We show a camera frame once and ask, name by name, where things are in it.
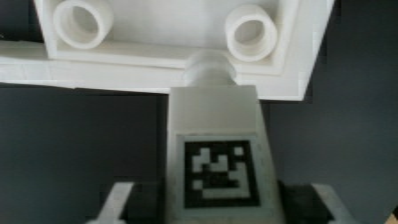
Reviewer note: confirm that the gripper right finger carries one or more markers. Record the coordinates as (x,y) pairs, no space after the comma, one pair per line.
(313,205)

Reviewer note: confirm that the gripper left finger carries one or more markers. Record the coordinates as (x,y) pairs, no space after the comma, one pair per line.
(132,204)

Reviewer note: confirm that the white square tabletop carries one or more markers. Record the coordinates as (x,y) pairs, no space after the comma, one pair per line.
(150,32)

